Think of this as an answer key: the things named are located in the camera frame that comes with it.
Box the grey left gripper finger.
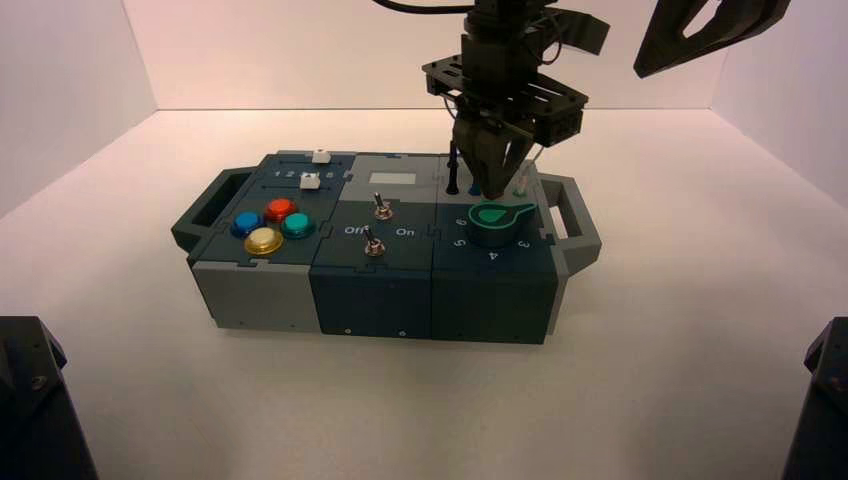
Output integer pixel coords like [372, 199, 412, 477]
[453, 119, 500, 199]
[490, 125, 535, 199]

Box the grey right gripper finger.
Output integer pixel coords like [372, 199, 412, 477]
[633, 0, 731, 79]
[641, 0, 793, 79]

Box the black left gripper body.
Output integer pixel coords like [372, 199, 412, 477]
[421, 33, 590, 148]

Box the green teardrop rotary knob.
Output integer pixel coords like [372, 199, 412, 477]
[466, 201, 538, 250]

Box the blue grey modular task box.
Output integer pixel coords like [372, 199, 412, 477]
[170, 150, 602, 346]

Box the teal round push button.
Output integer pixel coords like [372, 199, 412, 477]
[278, 212, 317, 241]

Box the orange round push button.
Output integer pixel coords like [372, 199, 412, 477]
[263, 197, 297, 225]

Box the yellow round push button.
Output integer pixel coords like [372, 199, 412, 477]
[242, 227, 285, 257]

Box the blue round push button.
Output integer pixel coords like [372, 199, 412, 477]
[229, 211, 264, 240]

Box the black plug jumper cable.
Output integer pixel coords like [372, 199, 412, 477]
[442, 92, 463, 197]

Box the white plug jumper cable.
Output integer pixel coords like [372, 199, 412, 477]
[513, 142, 551, 199]

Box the thin black camera cable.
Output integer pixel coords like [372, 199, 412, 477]
[529, 13, 565, 68]

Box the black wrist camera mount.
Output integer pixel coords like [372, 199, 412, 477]
[549, 7, 611, 56]

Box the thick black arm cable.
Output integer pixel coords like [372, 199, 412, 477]
[370, 0, 475, 15]

